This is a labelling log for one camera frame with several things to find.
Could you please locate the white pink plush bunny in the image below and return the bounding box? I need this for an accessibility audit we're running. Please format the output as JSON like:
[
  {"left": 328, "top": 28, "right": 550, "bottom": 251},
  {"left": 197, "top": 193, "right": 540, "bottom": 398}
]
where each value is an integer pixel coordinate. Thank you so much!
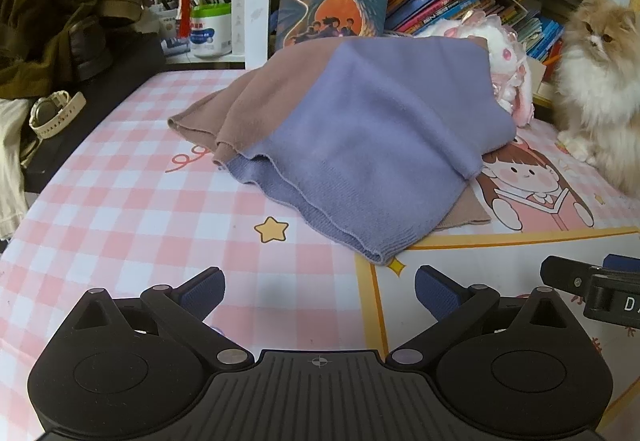
[{"left": 417, "top": 13, "right": 535, "bottom": 128}]

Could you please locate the white canister green lid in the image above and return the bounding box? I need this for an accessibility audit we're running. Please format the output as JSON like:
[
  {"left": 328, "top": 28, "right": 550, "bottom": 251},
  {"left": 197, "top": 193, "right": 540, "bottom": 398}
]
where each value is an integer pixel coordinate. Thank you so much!
[{"left": 189, "top": 3, "right": 234, "bottom": 60}]

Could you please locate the red tassel ornament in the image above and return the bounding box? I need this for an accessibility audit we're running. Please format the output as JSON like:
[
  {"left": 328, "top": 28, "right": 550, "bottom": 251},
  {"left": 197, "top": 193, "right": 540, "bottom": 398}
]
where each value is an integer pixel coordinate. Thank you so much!
[{"left": 177, "top": 0, "right": 194, "bottom": 40}]

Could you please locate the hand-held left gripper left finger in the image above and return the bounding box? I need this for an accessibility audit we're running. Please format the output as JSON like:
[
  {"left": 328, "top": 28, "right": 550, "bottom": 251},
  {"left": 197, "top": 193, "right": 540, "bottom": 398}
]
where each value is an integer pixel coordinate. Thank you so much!
[{"left": 64, "top": 267, "right": 256, "bottom": 372}]

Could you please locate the black electric piano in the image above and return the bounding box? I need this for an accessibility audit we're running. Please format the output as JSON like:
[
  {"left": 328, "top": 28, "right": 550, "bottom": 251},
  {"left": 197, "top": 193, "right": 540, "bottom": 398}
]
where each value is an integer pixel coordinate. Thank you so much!
[{"left": 22, "top": 33, "right": 167, "bottom": 194}]

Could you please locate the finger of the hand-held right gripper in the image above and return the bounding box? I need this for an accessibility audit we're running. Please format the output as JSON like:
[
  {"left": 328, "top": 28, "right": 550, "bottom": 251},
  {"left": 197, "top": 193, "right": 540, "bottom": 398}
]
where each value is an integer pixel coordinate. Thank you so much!
[
  {"left": 541, "top": 255, "right": 597, "bottom": 295},
  {"left": 602, "top": 253, "right": 640, "bottom": 273}
]

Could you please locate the row of colourful books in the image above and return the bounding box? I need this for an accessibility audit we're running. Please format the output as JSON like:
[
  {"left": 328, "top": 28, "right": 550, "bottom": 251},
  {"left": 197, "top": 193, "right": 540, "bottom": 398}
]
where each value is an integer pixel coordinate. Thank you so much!
[{"left": 385, "top": 0, "right": 566, "bottom": 66}]

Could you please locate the fluffy cream cat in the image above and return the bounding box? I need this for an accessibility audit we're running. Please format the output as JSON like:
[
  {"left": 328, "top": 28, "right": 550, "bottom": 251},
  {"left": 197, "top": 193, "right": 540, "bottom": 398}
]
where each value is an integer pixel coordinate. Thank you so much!
[{"left": 552, "top": 0, "right": 640, "bottom": 196}]

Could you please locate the white wristwatch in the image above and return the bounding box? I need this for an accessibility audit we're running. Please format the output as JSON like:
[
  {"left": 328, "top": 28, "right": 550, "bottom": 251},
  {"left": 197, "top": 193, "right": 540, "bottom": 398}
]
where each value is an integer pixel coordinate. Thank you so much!
[{"left": 29, "top": 91, "right": 87, "bottom": 140}]

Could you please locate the white carton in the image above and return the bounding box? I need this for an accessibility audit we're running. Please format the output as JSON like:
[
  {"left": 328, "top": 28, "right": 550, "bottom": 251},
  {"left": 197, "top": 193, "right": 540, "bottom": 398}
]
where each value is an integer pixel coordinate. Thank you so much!
[{"left": 230, "top": 0, "right": 247, "bottom": 56}]

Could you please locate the purple and tan sweater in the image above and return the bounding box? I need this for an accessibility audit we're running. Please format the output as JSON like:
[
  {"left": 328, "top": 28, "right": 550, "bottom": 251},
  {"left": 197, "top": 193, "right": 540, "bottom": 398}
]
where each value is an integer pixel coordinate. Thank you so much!
[{"left": 167, "top": 35, "right": 517, "bottom": 267}]

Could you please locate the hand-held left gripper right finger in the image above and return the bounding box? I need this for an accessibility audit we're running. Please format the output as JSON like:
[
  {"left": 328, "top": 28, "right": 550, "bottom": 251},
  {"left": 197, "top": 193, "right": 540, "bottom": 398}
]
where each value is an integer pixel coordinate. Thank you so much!
[{"left": 386, "top": 265, "right": 577, "bottom": 370}]

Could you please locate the cream garment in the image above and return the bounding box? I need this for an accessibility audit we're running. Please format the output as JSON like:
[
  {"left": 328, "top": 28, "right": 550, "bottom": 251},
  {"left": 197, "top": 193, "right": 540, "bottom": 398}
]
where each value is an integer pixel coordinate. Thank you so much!
[{"left": 0, "top": 98, "right": 34, "bottom": 242}]

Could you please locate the olive green jacket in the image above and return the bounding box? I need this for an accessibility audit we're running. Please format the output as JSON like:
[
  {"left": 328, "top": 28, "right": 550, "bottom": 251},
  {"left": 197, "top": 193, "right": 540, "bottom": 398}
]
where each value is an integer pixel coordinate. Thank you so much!
[{"left": 0, "top": 0, "right": 146, "bottom": 100}]

